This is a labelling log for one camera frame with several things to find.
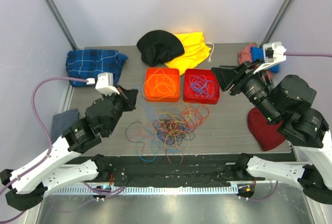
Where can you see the black cloth hat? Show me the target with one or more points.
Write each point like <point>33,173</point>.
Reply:
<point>158,47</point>

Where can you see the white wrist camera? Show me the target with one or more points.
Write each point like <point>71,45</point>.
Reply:
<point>272,55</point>
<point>104,84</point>

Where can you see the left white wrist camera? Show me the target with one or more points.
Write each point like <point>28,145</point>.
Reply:
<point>104,84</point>

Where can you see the grey cloth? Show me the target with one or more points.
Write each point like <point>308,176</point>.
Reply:
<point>61,122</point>

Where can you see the red plastic box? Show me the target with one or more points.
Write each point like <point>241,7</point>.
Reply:
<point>200,86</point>

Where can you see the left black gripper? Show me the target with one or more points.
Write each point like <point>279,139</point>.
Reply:
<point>128,96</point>

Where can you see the white cable duct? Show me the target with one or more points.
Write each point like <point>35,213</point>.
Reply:
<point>83,190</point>

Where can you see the pink cloth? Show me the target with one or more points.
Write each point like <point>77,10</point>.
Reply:
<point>245,54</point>

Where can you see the dark red cloth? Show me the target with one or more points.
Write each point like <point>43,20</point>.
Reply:
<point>267,135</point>

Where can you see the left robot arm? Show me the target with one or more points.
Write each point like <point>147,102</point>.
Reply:
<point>30,184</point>

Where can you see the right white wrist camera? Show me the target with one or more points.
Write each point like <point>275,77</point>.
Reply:
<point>272,55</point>

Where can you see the orange plastic box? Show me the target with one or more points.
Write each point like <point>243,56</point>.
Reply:
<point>162,84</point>

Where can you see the yellow cloth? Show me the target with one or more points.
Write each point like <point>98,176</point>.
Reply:
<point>196,51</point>

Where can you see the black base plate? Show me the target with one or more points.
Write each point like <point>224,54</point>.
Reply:
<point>163,171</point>

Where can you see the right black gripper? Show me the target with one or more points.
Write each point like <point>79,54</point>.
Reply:
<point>233,74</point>

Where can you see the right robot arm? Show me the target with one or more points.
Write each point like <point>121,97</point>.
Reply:
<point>289,105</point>

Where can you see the blue plaid cloth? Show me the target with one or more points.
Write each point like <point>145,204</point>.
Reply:
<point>84,64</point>

